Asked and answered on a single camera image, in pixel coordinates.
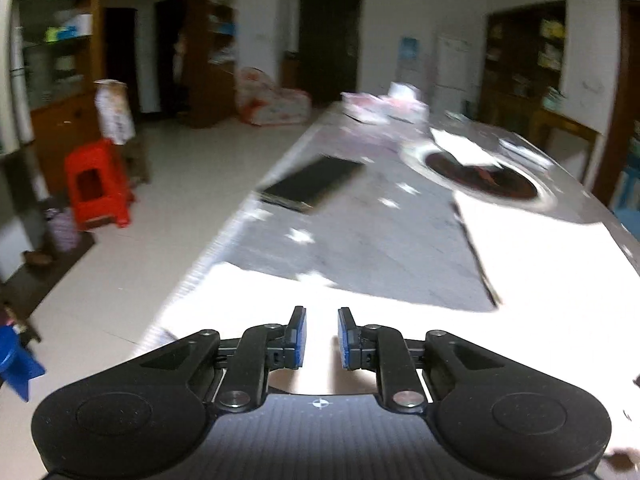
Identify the white printed sack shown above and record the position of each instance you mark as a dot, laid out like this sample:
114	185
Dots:
115	112

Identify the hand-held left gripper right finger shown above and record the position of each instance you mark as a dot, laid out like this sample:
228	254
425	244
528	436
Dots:
344	338

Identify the white garment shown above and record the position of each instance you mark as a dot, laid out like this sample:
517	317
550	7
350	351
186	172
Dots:
550	285

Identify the black tablet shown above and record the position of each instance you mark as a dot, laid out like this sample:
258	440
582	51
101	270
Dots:
312	182

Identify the dark wooden door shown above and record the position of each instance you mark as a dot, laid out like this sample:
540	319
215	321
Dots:
330	45

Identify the floral armchair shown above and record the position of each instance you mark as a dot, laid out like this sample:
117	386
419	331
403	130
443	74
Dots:
270	97

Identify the wooden side table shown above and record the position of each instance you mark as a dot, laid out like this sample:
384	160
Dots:
567	132

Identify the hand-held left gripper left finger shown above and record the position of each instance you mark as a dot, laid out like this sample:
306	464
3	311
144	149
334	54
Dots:
298	337

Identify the white paper sheet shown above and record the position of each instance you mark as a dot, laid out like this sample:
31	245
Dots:
460	147

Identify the grey patterned tablecloth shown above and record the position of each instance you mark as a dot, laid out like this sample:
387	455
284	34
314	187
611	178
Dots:
375	240

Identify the wooden glass-door cabinet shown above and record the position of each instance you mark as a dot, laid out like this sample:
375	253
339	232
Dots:
60	70

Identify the wooden bookshelf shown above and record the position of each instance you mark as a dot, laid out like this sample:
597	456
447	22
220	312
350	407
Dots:
210	45

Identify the round dark plate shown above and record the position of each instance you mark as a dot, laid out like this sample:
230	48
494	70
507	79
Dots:
500	185

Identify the dark wooden display cabinet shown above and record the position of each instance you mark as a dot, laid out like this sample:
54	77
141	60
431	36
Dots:
525	60

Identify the brown door frame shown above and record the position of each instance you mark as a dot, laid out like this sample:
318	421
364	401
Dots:
622	100

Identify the white refrigerator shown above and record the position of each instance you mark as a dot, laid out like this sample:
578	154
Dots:
451	75

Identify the red plastic stool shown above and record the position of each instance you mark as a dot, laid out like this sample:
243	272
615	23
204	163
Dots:
97	185

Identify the water dispenser with blue bottle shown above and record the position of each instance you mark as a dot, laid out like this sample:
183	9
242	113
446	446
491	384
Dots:
409	57

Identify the blue plastic object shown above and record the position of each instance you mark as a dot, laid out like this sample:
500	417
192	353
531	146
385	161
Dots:
17	360

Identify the pile of pink white packets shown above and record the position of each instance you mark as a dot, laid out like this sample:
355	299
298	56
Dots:
385	105

